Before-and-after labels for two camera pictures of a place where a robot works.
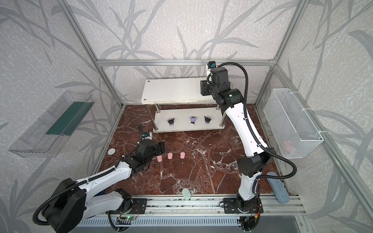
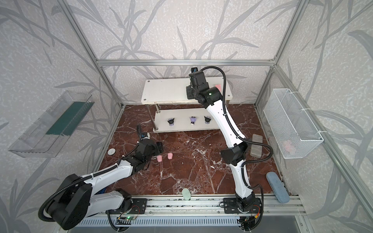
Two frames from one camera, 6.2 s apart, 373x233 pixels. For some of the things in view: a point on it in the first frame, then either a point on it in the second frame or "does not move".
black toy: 171,122 does not move
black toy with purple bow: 207,119 does not move
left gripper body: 155,152 does not move
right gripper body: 207,89 → 191,93
